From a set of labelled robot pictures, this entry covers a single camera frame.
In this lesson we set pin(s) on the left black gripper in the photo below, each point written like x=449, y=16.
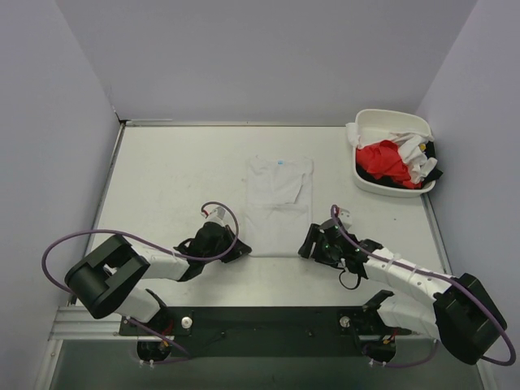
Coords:
x=232, y=244

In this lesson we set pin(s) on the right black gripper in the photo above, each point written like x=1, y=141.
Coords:
x=313, y=240

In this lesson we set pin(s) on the white t shirt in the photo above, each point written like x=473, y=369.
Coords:
x=278, y=210

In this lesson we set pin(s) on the white plastic laundry basket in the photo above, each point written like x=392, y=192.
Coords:
x=373, y=125

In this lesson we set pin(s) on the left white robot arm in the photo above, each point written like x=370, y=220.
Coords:
x=105, y=281

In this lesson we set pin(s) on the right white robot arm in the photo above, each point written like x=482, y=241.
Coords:
x=457, y=311

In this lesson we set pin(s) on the red t shirt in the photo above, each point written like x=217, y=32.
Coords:
x=381, y=164

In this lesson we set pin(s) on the black t shirt in basket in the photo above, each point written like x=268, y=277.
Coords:
x=423, y=169

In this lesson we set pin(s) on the white clothes in basket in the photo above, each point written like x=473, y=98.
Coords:
x=408, y=145

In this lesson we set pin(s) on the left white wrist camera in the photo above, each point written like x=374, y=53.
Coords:
x=217, y=215

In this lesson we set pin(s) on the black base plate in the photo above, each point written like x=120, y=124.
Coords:
x=260, y=332

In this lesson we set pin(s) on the aluminium rail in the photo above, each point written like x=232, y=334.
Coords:
x=75, y=322

